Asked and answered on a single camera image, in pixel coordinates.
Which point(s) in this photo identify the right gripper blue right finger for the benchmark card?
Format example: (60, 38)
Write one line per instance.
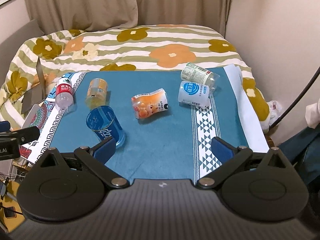
(232, 160)

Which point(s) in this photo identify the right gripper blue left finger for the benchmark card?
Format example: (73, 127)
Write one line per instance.
(95, 158)

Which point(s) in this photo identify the yellow orange label cup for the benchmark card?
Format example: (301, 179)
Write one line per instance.
(97, 93)

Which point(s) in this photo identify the red label clear cup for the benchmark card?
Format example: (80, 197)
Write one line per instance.
(64, 95)

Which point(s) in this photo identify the orange cartoon label cup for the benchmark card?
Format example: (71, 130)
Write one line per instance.
(148, 104)

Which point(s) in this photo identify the white blue label cup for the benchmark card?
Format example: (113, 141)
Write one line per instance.
(194, 94)

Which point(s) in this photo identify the grey open laptop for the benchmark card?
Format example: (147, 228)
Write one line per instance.
(37, 93)

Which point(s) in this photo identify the teal patterned mat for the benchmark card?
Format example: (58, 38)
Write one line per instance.
(173, 144)

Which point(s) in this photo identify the white plastic bag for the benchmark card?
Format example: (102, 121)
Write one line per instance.
(275, 110)

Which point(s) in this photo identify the white garment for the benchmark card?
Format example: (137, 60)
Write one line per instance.
(312, 115)

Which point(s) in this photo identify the floral striped bed quilt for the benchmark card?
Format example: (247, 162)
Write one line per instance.
(147, 47)

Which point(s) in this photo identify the beige curtain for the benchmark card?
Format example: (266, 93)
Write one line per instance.
(95, 15)

